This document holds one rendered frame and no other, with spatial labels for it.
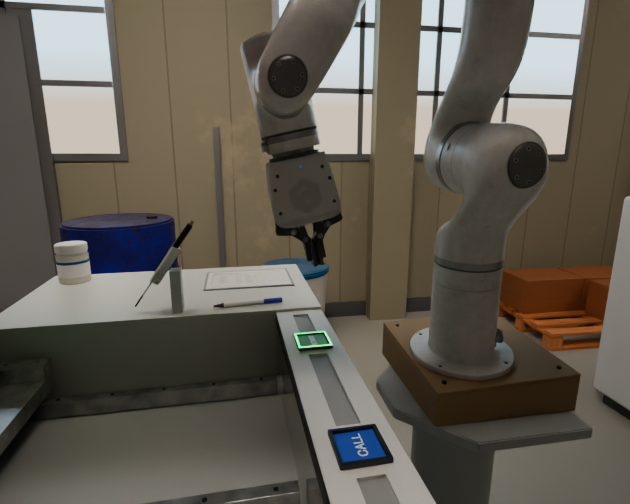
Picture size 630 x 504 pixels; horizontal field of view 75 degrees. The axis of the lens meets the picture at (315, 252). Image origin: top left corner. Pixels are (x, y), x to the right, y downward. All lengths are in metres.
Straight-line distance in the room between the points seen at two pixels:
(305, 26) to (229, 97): 2.57
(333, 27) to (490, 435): 0.65
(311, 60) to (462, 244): 0.38
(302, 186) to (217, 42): 2.59
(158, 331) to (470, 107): 0.69
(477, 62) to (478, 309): 0.40
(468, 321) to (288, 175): 0.40
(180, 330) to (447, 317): 0.50
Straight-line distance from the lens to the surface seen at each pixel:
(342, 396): 0.57
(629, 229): 2.43
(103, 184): 3.21
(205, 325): 0.84
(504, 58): 0.73
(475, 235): 0.71
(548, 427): 0.84
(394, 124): 3.13
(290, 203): 0.60
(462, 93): 0.75
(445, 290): 0.76
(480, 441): 0.77
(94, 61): 3.23
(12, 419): 0.80
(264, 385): 0.82
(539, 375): 0.84
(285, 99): 0.52
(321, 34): 0.54
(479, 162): 0.66
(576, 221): 4.20
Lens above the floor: 1.26
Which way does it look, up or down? 13 degrees down
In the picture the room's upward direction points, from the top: straight up
